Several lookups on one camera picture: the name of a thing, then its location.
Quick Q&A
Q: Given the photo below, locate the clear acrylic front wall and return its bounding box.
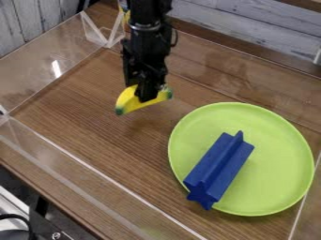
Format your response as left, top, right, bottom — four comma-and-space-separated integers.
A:
0, 106, 206, 240

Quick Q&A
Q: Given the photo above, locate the blue star-shaped block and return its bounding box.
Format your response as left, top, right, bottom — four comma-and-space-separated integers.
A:
183, 131, 254, 210

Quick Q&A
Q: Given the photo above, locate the yellow blue labelled can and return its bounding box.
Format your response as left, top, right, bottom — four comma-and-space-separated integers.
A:
118, 0, 131, 24

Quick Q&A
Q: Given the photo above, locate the clear acrylic corner bracket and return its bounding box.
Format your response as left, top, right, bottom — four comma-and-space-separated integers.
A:
80, 11, 126, 49

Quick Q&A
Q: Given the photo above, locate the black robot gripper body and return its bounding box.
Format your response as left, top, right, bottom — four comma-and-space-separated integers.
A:
121, 0, 179, 83

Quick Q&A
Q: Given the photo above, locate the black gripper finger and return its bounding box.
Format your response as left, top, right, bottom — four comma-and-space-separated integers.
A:
134, 78, 166, 102
123, 55, 141, 87

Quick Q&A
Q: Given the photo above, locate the green round plate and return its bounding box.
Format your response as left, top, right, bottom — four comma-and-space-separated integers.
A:
169, 102, 314, 217

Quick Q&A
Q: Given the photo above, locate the yellow toy banana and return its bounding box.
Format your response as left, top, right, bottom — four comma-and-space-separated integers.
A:
115, 85, 173, 115

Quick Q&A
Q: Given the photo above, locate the black cable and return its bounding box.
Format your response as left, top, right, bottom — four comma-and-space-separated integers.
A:
0, 212, 48, 240

